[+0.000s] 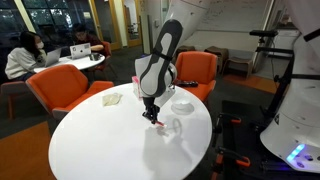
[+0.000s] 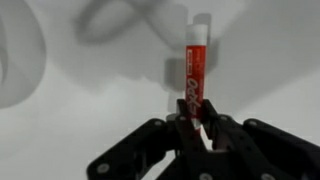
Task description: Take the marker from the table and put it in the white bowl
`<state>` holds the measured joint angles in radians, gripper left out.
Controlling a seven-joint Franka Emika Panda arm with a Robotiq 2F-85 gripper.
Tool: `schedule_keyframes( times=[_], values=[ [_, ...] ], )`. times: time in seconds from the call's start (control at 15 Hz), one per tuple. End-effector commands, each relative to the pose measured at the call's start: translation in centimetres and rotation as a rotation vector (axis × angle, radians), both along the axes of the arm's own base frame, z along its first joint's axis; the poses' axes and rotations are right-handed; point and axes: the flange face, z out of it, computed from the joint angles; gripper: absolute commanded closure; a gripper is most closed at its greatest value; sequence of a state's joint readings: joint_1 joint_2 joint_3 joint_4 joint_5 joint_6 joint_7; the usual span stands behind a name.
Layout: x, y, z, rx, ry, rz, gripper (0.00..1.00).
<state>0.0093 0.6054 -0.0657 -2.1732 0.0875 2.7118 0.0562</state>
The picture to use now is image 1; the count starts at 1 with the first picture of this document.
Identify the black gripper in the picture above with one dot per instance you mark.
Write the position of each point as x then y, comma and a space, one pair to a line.
151, 106

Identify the red marker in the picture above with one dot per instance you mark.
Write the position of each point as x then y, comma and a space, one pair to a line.
161, 124

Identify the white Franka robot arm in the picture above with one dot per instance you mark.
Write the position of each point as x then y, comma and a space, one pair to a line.
160, 66

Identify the white bowl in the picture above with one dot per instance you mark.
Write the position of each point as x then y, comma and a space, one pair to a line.
182, 107

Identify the pink tissue box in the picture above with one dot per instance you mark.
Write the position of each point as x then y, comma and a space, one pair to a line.
136, 86

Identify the white crumpled napkin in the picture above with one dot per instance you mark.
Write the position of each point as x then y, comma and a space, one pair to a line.
112, 99

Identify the black remote control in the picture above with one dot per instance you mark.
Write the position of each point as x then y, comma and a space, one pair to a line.
186, 83

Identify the orange armchair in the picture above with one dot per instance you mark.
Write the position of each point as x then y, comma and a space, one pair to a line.
63, 86
196, 68

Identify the wooden stool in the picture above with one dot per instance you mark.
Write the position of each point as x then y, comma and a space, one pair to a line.
238, 65
185, 50
216, 55

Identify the orange office chair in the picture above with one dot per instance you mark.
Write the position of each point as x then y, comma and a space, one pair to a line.
106, 53

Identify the black orange bar clamp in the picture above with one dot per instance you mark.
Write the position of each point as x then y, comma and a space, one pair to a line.
233, 160
230, 118

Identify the dark mug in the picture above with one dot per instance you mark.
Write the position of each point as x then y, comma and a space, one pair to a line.
94, 56

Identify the round white meeting table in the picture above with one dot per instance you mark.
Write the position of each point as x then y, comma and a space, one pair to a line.
80, 62

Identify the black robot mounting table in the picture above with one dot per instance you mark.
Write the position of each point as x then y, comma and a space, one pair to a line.
240, 140

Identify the yellow framed glass door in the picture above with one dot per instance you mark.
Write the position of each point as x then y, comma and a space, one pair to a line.
132, 23
101, 23

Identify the silver laptop with apple logo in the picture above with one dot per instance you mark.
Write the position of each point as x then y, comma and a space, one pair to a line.
80, 50

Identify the person in dark red top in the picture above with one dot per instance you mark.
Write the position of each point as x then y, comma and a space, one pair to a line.
85, 36

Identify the large written whiteboard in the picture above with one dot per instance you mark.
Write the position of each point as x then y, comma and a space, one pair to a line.
233, 13

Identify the dark red chair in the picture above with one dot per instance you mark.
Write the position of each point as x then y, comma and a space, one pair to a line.
11, 95

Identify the person with face mask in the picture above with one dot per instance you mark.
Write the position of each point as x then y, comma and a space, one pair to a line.
21, 60

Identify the black stereo camera on stand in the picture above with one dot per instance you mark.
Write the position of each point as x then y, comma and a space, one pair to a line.
278, 76

